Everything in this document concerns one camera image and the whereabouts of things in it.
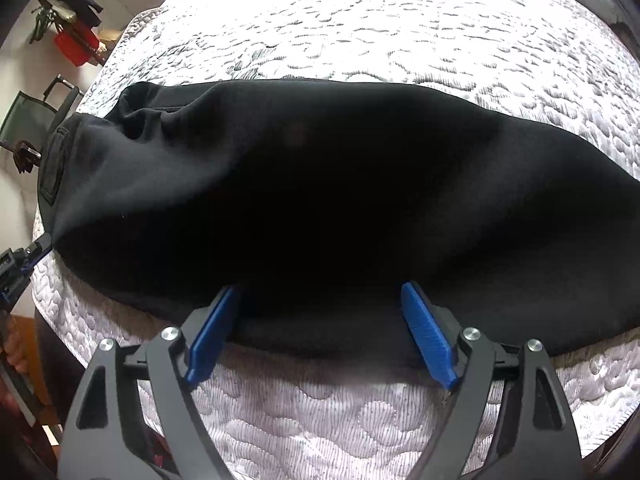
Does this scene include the black pants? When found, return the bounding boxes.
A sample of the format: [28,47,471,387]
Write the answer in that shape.
[37,77,640,368]

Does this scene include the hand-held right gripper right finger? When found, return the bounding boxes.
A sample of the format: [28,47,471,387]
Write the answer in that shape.
[400,281,584,480]

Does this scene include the red box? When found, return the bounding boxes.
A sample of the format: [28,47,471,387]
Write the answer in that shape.
[52,24,101,68]

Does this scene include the black mesh chair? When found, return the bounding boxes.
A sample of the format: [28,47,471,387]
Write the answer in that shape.
[0,75,82,153]

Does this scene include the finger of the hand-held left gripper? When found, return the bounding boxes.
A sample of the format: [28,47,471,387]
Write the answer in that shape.
[0,232,53,311]

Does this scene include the white quilted bed cover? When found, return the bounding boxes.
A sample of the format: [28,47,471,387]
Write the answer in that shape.
[30,0,640,476]

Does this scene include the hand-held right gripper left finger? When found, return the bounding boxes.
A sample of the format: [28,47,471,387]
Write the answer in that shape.
[57,285,242,480]

